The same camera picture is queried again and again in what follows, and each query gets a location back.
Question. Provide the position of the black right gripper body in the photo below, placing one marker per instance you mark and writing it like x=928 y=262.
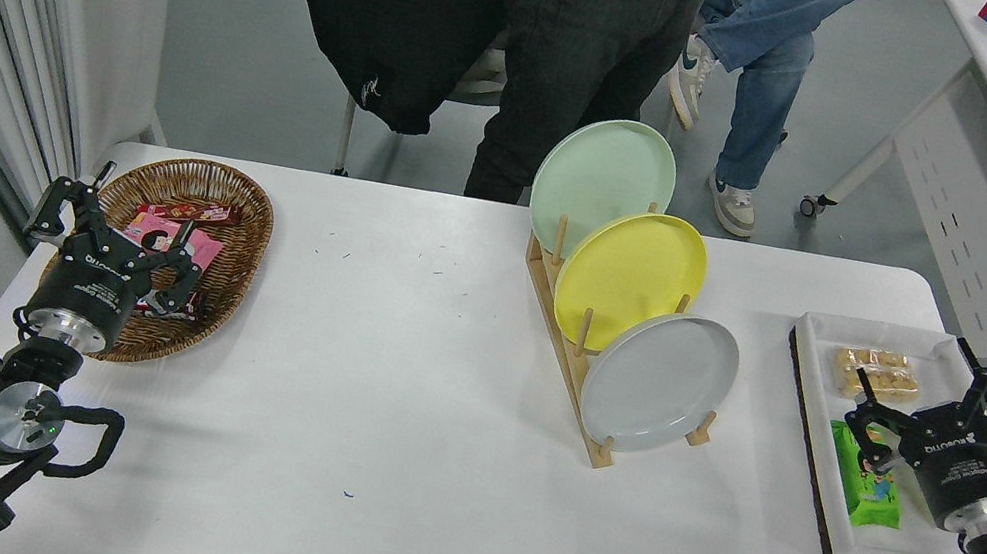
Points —
x=968 y=467

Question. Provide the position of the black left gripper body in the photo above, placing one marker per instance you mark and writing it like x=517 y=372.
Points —
x=90 y=292

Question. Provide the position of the grey plate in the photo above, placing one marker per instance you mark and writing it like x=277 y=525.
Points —
x=658 y=382

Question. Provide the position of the wooden plate rack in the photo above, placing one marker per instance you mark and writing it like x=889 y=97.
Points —
x=591 y=442

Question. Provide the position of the yellow plate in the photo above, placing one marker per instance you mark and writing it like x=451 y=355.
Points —
x=632 y=271

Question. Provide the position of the pale green plate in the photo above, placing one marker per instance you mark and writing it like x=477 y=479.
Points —
x=602 y=179

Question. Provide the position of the pink snack packet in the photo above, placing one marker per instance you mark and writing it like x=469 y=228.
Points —
x=203 y=251

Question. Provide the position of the dark red snack bar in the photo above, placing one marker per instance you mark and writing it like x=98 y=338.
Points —
x=201 y=304

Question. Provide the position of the brown wicker basket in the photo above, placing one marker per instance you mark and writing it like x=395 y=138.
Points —
x=230 y=271

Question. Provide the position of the clear peanut snack packet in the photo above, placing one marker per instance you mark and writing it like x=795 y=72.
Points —
x=883 y=371

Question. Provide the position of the white tray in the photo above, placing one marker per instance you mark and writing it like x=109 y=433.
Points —
x=819 y=416

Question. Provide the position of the green snack packet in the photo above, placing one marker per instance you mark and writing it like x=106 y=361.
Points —
x=875 y=502

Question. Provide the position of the grey chair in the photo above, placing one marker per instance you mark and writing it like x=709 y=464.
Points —
x=345 y=139

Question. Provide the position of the seated person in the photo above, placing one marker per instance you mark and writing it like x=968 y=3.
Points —
x=773 y=73

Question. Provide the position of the standing person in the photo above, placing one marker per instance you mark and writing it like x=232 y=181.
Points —
x=574 y=48

